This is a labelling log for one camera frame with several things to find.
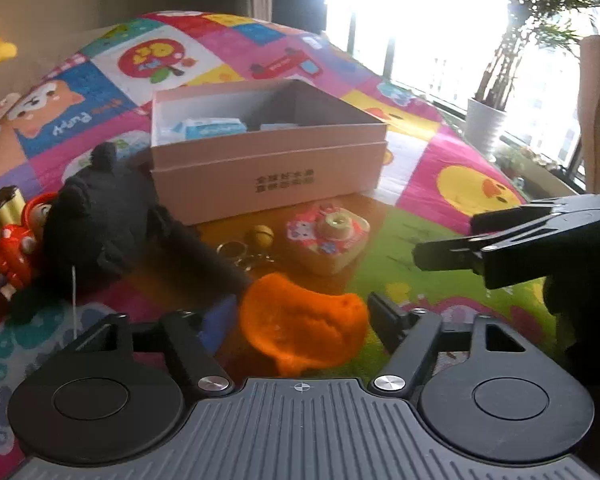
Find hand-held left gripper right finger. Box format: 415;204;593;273
366;291;546;403

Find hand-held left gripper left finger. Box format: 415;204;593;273
70;294;238;398

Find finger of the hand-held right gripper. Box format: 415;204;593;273
470;195;600;239
412;220;557;274

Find orange plush toy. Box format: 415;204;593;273
239;272;370;378

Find keyring with gold bell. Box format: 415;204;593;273
216;225;278;272

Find pink toy camera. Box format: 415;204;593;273
285;200;371;277

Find pink cardboard box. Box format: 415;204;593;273
149;79;390;227

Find black plush toy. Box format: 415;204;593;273
12;142;251;326

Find blue white tissue packet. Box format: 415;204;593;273
180;115;247;142

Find red toy figure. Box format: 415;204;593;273
0;192;51;303

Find gold and black small toy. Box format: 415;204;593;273
0;185;28;226

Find small potted plants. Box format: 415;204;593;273
495;144;537;182

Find colourful cartoon play mat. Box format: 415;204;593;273
0;9;586;480

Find potted palm plant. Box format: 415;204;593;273
466;0;600;157

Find tan upright panel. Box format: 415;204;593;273
579;35;600;197

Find black framed window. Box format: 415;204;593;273
325;0;600;196

